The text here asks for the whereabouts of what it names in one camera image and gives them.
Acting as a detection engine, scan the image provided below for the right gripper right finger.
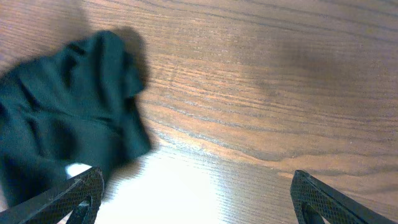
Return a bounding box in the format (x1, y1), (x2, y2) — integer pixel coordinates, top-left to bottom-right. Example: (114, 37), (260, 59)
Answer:
(290, 170), (394, 224)

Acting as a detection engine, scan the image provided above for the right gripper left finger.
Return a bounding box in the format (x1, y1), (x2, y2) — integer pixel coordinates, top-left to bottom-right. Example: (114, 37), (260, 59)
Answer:
(1, 167), (104, 224)

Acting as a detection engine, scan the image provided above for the black t-shirt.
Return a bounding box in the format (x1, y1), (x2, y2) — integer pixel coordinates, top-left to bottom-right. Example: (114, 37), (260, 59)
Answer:
(1, 31), (151, 207)

